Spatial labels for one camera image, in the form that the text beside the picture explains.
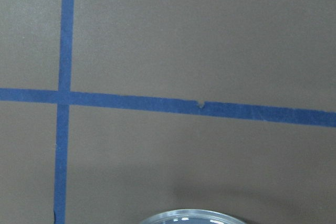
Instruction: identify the clear tennis ball can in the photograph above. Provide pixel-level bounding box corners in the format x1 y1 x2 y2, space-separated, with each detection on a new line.
140 209 247 224

